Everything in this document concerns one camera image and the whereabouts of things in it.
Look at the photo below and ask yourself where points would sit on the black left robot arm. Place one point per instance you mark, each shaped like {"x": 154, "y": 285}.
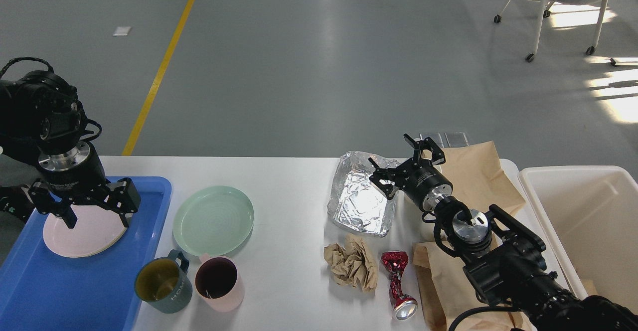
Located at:
{"x": 44, "y": 125}

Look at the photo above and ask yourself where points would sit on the black green sneaker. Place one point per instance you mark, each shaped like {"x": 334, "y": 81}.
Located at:
{"x": 15, "y": 201}

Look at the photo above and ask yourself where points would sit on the grey floor outlet plate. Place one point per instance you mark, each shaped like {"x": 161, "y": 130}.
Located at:
{"x": 448, "y": 140}

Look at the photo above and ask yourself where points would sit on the crushed red soda can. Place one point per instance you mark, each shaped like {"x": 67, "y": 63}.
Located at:
{"x": 404, "y": 305}

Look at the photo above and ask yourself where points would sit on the dark teal mug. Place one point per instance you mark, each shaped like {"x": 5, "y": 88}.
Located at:
{"x": 163, "y": 283}

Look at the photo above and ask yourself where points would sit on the white plastic bin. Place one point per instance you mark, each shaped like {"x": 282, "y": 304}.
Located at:
{"x": 589, "y": 217}

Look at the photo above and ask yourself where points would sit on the aluminium foil tray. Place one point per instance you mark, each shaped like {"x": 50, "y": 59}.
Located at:
{"x": 355, "y": 203}

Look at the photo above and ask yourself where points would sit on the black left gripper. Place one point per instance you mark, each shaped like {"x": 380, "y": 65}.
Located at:
{"x": 78, "y": 176}

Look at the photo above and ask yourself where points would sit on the brown paper bag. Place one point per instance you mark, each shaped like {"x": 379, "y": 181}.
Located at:
{"x": 479, "y": 180}
{"x": 446, "y": 293}

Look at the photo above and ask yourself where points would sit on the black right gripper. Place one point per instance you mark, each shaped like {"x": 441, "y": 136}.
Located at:
{"x": 416, "y": 177}

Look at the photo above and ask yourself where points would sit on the pink plate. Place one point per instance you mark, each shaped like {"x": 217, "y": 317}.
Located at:
{"x": 96, "y": 230}

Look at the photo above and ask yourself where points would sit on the green plate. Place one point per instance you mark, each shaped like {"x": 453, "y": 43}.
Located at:
{"x": 215, "y": 220}

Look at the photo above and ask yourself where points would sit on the brown paper bag lower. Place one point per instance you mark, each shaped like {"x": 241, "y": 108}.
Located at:
{"x": 446, "y": 293}

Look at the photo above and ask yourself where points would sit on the pink mug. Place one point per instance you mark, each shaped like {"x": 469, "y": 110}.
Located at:
{"x": 219, "y": 284}

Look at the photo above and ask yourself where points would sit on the crumpled brown paper ball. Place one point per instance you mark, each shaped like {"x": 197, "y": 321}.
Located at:
{"x": 353, "y": 264}

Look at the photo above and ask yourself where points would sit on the brown paper bag upper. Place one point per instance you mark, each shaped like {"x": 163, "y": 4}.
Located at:
{"x": 479, "y": 180}

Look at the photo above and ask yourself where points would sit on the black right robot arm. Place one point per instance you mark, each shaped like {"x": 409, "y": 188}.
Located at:
{"x": 503, "y": 258}

